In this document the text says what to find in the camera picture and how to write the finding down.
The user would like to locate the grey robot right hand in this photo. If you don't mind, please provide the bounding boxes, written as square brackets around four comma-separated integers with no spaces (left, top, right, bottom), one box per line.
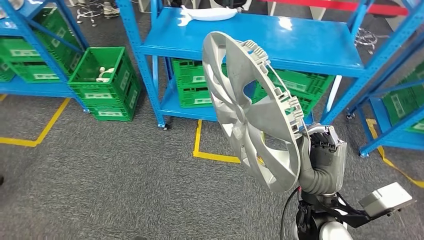
[297,122,348,193]

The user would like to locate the silver wheel cover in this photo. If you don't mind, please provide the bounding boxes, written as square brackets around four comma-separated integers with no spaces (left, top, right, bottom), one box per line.
[201,31,315,194]

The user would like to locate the blue metal shelf rack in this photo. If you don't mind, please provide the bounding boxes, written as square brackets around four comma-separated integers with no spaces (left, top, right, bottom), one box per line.
[346,31,424,159]
[115,0,424,131]
[0,0,91,114]

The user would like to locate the white curved plastic part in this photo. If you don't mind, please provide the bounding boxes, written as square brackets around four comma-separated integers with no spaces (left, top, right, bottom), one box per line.
[176,5,239,28]

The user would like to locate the yellow floor tape square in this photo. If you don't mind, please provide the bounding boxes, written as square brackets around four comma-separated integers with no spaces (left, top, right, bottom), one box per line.
[365,118,424,190]
[192,119,266,165]

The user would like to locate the black round stool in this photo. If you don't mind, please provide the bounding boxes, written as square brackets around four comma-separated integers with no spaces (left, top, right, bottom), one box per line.
[75,0,101,28]
[353,27,379,56]

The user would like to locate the red barrier tape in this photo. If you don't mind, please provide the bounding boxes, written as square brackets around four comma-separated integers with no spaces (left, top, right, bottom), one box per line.
[259,0,409,17]

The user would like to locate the open green plastic crate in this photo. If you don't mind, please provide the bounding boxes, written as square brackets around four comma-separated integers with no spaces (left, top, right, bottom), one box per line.
[67,46,142,102]

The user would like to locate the person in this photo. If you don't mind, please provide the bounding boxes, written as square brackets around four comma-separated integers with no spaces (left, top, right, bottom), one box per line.
[102,0,121,19]

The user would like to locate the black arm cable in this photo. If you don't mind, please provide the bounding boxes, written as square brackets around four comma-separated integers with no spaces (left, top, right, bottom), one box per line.
[279,186,302,240]

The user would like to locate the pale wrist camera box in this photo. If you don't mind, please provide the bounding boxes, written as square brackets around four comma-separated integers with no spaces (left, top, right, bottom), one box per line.
[358,181,416,220]

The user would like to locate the white cable bundle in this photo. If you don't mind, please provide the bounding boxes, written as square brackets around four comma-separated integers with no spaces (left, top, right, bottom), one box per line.
[95,66,116,84]

